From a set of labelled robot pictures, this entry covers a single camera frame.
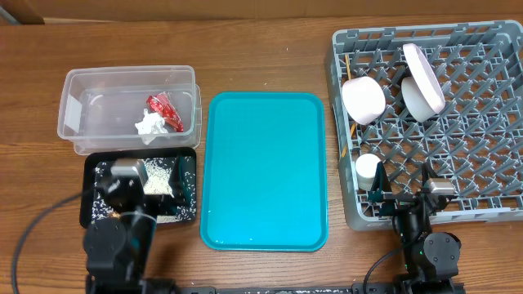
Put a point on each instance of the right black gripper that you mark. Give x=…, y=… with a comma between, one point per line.
x=381, y=190

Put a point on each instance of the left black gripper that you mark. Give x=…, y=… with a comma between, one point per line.
x=178, y=191

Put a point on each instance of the white cup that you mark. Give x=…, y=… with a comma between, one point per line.
x=365, y=167

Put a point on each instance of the wooden chopstick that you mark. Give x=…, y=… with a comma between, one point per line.
x=348, y=67
x=352, y=131

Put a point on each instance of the white napkin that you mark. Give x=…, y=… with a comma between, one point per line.
x=151, y=126

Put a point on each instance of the grey bowl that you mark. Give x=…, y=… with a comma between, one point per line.
x=414, y=100

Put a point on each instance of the pink bowl with food scraps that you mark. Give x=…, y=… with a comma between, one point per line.
x=363, y=99

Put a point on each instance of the red snack wrapper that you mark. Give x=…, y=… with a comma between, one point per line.
x=162, y=105

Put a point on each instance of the white round plate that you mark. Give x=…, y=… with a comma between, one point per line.
x=422, y=73

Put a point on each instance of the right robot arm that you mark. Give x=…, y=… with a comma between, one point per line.
x=431, y=258

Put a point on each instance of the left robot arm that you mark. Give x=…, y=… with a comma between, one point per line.
x=117, y=248

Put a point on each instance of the grey dishwasher rack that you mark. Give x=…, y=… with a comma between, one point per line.
x=476, y=141

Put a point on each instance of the spilled rice and food scraps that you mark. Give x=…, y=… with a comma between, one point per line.
x=161, y=174

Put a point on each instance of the black plastic tray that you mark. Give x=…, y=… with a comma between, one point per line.
x=93, y=159

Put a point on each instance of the teal serving tray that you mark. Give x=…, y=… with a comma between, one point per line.
x=265, y=176

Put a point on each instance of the clear plastic bin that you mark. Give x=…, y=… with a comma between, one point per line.
x=100, y=107

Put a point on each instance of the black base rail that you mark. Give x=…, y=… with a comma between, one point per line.
x=355, y=288

